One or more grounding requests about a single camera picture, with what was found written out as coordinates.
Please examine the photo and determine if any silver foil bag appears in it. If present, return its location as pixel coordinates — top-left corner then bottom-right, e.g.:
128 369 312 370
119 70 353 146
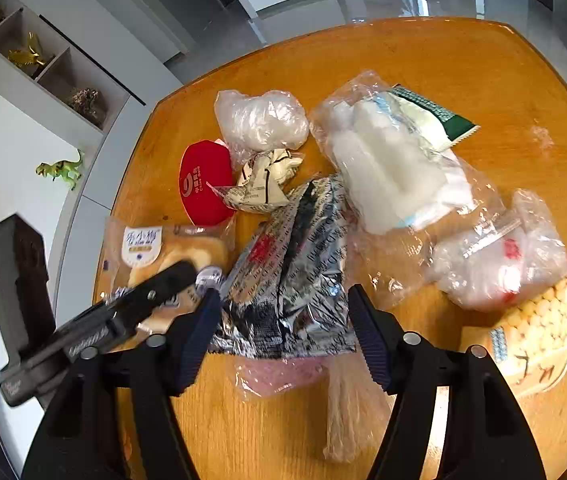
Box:
208 174 359 361

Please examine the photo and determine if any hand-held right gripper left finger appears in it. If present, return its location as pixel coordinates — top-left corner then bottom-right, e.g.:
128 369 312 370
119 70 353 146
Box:
22 287 224 480

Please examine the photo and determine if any bread packet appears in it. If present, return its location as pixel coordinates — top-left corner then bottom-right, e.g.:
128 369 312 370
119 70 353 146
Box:
98 216 236 341

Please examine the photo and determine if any clear bag of white bottles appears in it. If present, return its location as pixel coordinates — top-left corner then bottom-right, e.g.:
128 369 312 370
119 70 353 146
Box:
309 71 507 311

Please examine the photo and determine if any green packet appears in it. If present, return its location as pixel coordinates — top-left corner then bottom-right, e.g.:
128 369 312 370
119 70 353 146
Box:
391 85 481 153

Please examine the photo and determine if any white low cabinet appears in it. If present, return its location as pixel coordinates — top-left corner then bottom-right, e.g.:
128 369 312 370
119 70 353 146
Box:
0 65 184 341

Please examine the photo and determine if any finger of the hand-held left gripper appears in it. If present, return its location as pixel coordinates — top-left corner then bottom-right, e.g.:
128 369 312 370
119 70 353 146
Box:
106 260 199 342

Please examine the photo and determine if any gold figurine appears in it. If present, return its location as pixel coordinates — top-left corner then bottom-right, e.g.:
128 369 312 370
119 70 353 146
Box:
7 32 46 68

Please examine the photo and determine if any wooden table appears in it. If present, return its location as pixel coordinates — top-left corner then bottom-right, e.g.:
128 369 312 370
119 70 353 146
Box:
92 16 567 480

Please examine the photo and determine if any brown rock ornament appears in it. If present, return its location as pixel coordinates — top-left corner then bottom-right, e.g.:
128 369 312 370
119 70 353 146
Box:
68 87 101 116

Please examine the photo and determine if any pink clear plastic bag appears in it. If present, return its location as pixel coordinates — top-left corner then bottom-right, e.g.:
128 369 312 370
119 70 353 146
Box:
322 355 394 463

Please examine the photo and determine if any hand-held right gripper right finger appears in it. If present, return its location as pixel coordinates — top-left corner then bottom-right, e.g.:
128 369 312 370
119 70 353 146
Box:
347 284 547 480

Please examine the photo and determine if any red round cap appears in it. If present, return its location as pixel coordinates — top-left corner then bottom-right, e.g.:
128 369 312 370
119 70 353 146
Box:
179 141 237 226

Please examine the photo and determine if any clear bag with red print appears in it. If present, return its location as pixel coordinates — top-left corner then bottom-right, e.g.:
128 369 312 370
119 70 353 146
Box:
431 189 567 313

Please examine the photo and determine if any paper wrapper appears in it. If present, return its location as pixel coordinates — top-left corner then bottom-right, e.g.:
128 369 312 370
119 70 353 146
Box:
213 149 304 215

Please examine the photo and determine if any green toy dinosaur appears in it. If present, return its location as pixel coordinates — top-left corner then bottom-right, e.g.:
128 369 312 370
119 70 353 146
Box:
36 149 85 191

